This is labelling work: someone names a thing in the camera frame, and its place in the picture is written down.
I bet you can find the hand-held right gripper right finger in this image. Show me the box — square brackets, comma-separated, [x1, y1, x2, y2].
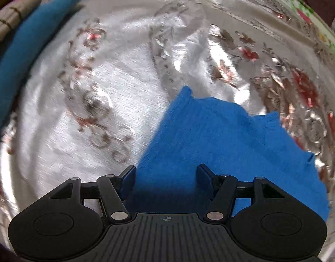
[196, 164, 286, 221]

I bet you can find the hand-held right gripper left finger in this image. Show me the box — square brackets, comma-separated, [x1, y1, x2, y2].
[49, 165, 137, 223]

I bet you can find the floral satin blanket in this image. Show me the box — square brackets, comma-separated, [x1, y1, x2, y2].
[0, 0, 335, 262]

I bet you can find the teal cloth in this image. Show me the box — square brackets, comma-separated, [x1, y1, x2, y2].
[0, 0, 84, 149]

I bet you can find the pink green patterned bedsheet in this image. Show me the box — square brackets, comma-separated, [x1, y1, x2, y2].
[28, 0, 335, 56]

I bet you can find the beige striped cloth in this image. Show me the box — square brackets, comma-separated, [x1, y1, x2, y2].
[0, 0, 43, 54]

